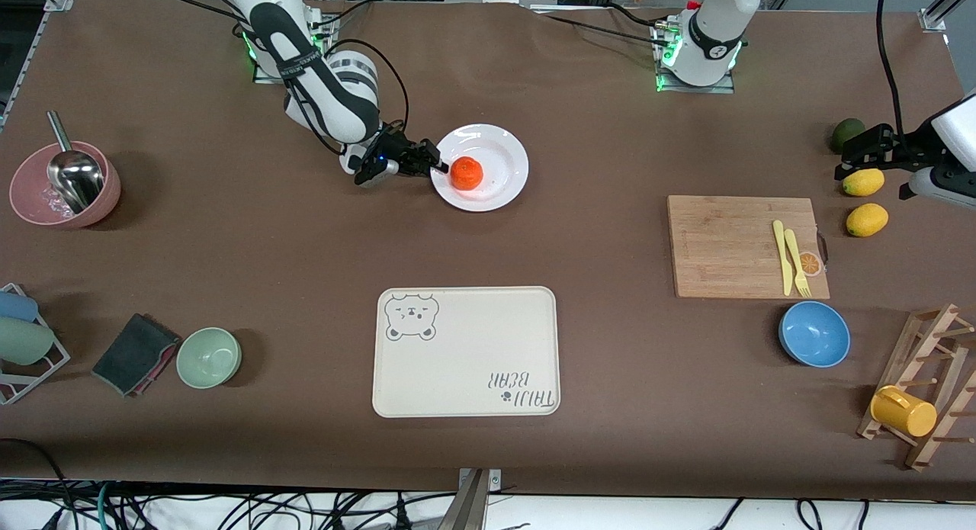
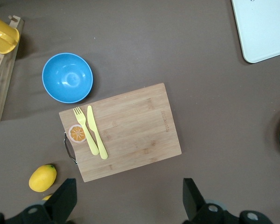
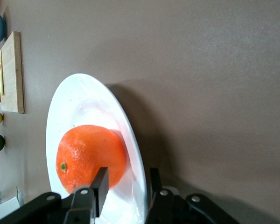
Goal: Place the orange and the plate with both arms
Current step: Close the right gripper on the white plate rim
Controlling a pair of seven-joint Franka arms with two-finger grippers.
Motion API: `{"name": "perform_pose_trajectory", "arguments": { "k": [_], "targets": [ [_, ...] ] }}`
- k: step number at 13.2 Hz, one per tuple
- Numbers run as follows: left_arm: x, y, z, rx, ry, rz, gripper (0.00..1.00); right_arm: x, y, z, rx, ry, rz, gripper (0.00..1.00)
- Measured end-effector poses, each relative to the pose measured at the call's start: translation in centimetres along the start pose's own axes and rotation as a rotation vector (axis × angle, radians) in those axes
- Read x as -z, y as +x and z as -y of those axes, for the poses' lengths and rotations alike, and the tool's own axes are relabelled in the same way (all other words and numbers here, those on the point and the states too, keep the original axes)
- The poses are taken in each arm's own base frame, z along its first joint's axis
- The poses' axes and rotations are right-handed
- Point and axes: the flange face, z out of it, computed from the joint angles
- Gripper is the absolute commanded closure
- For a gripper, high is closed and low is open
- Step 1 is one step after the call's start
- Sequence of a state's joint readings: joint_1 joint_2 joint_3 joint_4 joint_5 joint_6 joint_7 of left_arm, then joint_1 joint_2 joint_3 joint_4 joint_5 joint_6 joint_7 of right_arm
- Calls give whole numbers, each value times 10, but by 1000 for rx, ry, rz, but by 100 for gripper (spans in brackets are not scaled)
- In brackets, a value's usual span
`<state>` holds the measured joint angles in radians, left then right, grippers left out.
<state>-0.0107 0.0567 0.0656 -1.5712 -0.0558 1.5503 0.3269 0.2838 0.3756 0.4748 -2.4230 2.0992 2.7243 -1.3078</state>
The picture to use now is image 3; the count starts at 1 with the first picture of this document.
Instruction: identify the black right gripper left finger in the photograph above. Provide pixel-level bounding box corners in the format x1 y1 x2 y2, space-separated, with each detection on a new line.
0 167 110 224

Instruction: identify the wooden cutting board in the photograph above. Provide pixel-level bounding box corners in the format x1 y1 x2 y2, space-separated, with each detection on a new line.
0 31 25 114

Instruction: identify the white round plate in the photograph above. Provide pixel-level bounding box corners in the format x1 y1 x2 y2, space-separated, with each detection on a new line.
45 73 148 224

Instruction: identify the orange fruit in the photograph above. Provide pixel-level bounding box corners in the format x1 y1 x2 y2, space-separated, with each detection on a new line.
56 125 127 194

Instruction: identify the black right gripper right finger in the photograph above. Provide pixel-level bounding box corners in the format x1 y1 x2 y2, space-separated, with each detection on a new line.
146 167 239 224

